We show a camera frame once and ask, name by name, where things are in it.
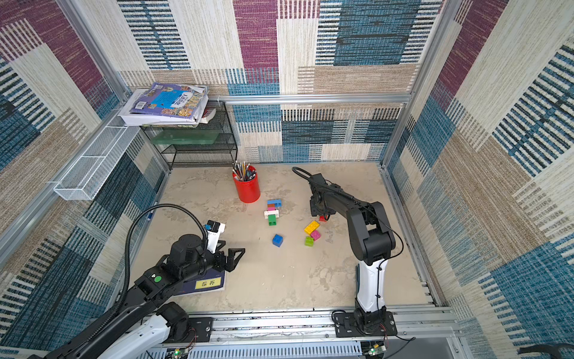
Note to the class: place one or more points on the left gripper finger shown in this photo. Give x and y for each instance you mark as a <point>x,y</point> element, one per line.
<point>235,253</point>
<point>231,263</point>

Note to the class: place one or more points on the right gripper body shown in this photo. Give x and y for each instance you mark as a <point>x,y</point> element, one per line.
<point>317,206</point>

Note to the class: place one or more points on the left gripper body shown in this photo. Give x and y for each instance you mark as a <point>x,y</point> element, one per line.
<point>217,262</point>

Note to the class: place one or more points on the dark green lego brick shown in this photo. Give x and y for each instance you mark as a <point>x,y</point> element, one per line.
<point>272,220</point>

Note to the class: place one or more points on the white lego brick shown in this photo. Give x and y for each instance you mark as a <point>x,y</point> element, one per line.
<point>269,213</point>

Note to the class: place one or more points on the light blue lego brick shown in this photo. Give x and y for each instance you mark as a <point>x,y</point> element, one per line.
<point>274,203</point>

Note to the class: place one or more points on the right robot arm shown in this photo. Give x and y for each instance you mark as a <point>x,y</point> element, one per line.
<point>371,239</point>

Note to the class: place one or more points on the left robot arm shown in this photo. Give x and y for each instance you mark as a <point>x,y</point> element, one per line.
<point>144,316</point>

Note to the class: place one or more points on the yellow lego brick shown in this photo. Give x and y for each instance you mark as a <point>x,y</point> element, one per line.
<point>311,227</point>

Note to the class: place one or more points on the magenta lego brick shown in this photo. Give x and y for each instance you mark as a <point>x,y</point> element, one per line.
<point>315,235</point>

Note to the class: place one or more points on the lime green lego brick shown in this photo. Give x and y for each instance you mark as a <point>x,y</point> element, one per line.
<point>309,241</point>

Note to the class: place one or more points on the dark blue notebook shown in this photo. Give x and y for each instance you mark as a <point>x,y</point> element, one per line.
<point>211,281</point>

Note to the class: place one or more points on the red pencil cup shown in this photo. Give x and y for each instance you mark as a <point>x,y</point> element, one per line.
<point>248,190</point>

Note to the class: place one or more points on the pencils in cup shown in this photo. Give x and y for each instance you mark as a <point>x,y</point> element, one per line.
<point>244,171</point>

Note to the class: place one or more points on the green tray on shelf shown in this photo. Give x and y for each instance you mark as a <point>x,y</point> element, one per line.
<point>186,137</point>

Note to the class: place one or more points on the stack of books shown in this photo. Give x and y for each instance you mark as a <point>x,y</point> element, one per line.
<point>168,104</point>

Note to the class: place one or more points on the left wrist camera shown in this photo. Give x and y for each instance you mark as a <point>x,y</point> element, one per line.
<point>214,230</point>

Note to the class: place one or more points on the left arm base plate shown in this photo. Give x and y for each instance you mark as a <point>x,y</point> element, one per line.
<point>196,329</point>

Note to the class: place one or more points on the black wire shelf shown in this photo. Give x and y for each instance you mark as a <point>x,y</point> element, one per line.
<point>212,144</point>

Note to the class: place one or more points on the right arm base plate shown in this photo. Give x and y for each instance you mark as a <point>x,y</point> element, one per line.
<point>359,324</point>

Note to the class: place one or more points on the white wire basket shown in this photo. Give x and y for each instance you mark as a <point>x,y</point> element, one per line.
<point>90,171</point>

